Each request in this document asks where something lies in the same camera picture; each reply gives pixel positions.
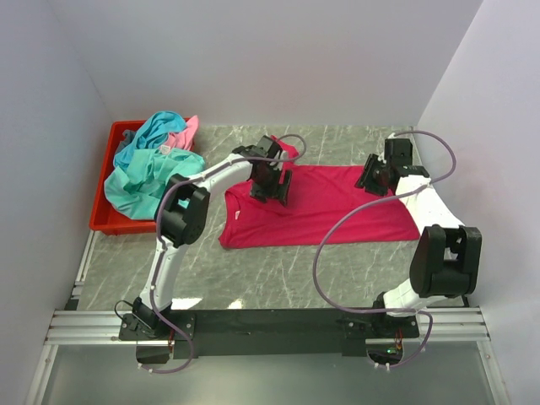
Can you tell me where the magenta t shirt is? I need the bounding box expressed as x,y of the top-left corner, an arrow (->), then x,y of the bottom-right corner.
219,163 -> 419,249

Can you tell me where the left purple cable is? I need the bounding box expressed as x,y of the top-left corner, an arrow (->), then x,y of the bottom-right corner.
151,133 -> 307,375

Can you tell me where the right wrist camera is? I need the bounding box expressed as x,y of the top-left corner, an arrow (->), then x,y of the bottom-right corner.
384,138 -> 413,167

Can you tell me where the aluminium rail frame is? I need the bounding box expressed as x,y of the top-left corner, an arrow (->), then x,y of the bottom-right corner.
25,231 -> 154,404

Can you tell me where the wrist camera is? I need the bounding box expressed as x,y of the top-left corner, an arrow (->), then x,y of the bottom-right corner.
384,138 -> 413,167
232,136 -> 291,165

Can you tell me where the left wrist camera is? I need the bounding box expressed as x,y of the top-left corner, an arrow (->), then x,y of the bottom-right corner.
232,136 -> 291,165

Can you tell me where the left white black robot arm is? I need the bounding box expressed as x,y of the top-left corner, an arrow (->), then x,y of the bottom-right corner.
132,148 -> 294,339

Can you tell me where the teal green t shirt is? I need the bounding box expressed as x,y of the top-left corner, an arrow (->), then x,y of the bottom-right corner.
104,148 -> 206,220

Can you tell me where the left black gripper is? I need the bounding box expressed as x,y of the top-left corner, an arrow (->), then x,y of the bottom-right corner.
250,165 -> 291,206

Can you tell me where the purple cable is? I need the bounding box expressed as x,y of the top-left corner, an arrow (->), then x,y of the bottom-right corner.
312,130 -> 459,370
151,133 -> 307,375

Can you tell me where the pink t shirt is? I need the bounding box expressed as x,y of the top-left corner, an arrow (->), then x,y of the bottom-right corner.
165,116 -> 199,150

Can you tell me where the grey t shirt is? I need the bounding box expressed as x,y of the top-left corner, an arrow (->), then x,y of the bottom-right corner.
116,130 -> 136,154

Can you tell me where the red plastic bin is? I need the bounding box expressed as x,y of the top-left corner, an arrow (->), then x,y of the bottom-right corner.
89,121 -> 155,235

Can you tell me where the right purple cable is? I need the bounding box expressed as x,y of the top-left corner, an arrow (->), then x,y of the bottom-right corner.
312,130 -> 459,370

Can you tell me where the light blue t shirt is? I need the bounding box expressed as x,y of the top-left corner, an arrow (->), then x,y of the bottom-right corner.
113,111 -> 186,169

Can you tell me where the black base beam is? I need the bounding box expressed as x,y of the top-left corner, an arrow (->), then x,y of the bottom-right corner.
119,308 -> 419,364

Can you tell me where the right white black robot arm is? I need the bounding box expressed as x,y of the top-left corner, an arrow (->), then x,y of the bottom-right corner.
356,154 -> 483,337

